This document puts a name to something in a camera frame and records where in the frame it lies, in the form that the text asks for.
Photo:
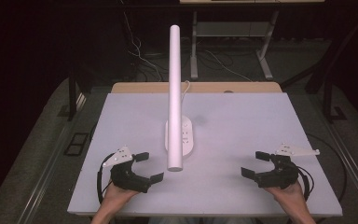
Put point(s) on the person's left hand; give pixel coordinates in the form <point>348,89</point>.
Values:
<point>115,199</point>

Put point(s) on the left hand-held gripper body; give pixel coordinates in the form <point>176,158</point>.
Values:
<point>127,179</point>

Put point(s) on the black floor socket plate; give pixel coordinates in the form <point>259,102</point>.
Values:
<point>76,144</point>

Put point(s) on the black metal stand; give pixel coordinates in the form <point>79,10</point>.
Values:
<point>331,102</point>

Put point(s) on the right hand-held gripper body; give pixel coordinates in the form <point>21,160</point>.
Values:
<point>281,175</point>

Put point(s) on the white table mat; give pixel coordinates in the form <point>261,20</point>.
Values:
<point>230,140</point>

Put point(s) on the metal floor rail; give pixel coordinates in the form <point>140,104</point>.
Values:
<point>354,168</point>
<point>43,180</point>

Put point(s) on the white desk lamp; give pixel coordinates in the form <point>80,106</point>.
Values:
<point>174,93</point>

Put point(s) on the white metal desk frame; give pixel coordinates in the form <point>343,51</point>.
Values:
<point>194,46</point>

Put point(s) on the person's right hand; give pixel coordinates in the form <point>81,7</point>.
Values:
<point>290,197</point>

